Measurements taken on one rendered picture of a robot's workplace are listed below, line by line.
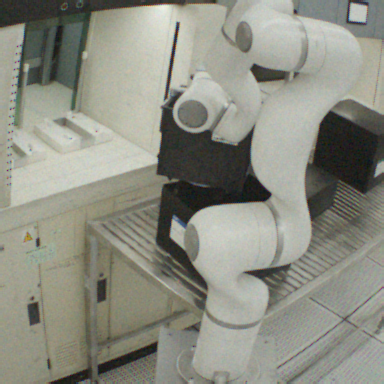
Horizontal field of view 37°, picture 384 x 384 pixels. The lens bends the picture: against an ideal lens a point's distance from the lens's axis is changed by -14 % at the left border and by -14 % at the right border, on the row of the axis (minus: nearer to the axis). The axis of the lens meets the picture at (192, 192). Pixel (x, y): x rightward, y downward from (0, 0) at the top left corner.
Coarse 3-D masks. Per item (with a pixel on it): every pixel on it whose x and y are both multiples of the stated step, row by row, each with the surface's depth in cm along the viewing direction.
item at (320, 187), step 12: (252, 168) 200; (312, 168) 208; (312, 180) 199; (324, 180) 201; (336, 180) 203; (312, 192) 192; (324, 192) 197; (312, 204) 192; (324, 204) 201; (312, 216) 196
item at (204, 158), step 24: (168, 120) 151; (168, 144) 154; (192, 144) 153; (216, 144) 151; (240, 144) 150; (168, 168) 157; (192, 168) 155; (216, 168) 154; (240, 168) 152; (240, 192) 155
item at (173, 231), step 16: (192, 192) 175; (208, 192) 178; (224, 192) 182; (256, 192) 179; (160, 208) 169; (176, 208) 163; (192, 208) 177; (160, 224) 171; (176, 224) 164; (160, 240) 172; (176, 240) 166; (176, 256) 167; (192, 272) 162; (256, 272) 162; (272, 272) 167
